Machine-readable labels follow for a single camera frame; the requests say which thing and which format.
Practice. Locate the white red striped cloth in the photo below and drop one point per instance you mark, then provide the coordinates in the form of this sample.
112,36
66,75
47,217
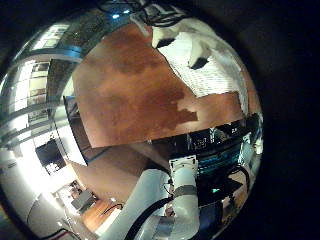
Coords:
203,80

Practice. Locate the dark equipment rack teal lights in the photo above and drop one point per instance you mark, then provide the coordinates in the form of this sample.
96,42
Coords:
216,150

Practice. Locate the black monitor screen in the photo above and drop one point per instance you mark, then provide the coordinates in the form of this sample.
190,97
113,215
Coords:
50,155

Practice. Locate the grey box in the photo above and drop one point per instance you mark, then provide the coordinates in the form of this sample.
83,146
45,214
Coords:
83,200

